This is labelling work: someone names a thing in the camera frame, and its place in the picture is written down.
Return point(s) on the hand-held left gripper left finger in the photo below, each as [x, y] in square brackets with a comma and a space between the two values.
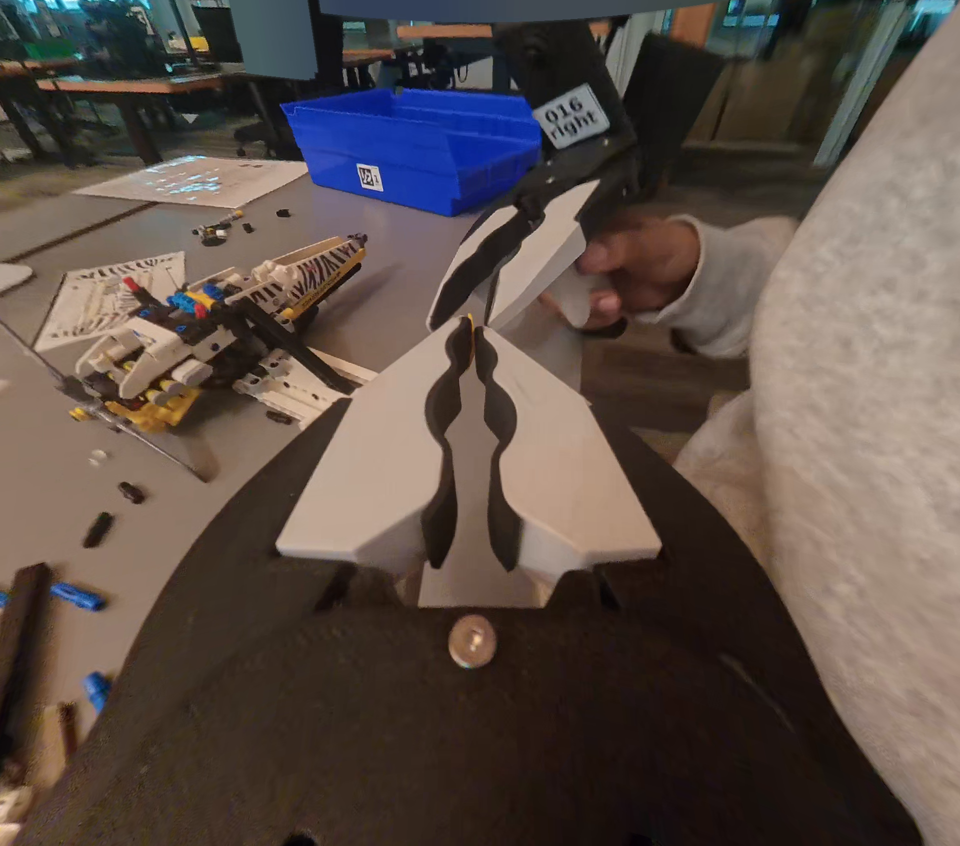
[360, 486]

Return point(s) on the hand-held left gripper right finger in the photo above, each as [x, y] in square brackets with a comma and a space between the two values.
[577, 486]

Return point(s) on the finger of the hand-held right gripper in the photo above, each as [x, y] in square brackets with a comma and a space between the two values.
[544, 254]
[444, 295]

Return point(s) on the lego helicopter model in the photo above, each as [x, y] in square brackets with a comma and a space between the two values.
[142, 355]

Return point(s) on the person's right forearm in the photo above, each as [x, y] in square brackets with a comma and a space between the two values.
[735, 291]

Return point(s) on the black lego pin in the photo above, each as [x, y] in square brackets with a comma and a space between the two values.
[279, 417]
[98, 530]
[131, 492]

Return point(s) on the small black yellow lego assembly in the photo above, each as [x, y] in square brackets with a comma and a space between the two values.
[214, 233]

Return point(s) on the blue lego pin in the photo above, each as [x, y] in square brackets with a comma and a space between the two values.
[77, 595]
[96, 688]

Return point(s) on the long black lego beam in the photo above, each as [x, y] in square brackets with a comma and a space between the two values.
[22, 621]

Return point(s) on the person's right hand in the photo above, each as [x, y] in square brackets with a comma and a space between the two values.
[645, 261]

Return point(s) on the wooden top desk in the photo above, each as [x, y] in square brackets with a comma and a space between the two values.
[30, 66]
[135, 85]
[442, 30]

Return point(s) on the black chair back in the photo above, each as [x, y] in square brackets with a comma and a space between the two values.
[675, 104]

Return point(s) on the blue plastic bin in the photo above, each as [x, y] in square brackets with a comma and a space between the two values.
[420, 156]

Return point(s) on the brown cardboard panel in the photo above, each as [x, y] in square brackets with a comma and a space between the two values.
[772, 81]

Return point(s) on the printed instruction paper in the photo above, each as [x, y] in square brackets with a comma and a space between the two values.
[187, 183]

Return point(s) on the zebra striped sticker sheet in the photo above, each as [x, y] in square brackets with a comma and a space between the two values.
[82, 306]

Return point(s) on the black monitor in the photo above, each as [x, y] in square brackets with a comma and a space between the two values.
[214, 33]

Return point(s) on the white flat object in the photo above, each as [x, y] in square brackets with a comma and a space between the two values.
[13, 278]

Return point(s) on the black machine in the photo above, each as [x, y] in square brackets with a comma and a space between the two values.
[120, 33]

